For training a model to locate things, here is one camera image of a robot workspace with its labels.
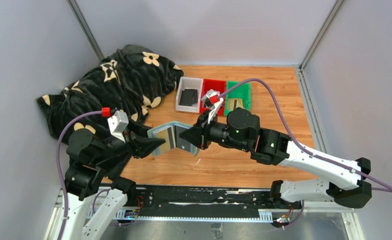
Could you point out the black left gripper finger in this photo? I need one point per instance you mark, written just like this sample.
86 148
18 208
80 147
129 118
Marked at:
138 128
144 146

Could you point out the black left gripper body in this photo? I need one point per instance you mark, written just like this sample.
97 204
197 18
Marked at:
113 146

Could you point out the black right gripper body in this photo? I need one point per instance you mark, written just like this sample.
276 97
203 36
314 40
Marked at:
211 131

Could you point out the teal leather card holder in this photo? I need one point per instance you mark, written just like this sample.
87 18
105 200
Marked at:
178 128

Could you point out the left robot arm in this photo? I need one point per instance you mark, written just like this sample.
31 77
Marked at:
82 180

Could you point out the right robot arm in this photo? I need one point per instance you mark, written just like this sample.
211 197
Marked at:
337 179

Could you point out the dark card in holder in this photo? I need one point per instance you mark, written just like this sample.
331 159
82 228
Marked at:
186 146

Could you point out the gold card in holder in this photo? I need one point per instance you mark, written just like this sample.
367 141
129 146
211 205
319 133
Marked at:
166 133

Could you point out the gold cards in green bin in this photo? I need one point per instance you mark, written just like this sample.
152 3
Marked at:
234 103

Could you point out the black cards stack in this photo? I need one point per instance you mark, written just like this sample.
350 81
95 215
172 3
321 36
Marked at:
188 97

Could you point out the black floral fleece blanket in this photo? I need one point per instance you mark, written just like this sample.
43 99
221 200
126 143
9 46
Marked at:
133 80

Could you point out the green plastic bin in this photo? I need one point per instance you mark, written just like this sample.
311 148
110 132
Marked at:
242 92

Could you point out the white plastic bin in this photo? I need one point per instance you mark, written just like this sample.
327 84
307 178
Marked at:
185 83

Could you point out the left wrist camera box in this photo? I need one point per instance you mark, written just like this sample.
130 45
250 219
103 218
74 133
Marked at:
118 124

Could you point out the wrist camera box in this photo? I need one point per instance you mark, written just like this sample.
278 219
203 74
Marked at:
118 124
213 101

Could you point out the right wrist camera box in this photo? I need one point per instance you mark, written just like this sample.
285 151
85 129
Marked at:
213 101

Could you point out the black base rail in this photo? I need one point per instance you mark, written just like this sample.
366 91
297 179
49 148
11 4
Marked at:
204 203

